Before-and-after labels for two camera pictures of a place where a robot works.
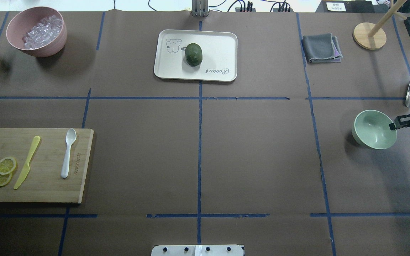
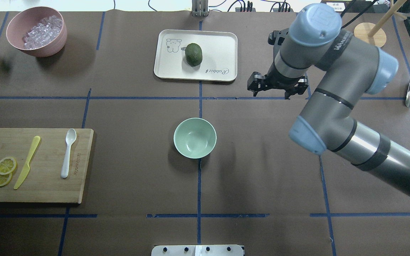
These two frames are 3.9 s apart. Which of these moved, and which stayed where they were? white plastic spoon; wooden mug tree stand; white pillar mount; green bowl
Moved: green bowl
Stayed: wooden mug tree stand; white plastic spoon; white pillar mount
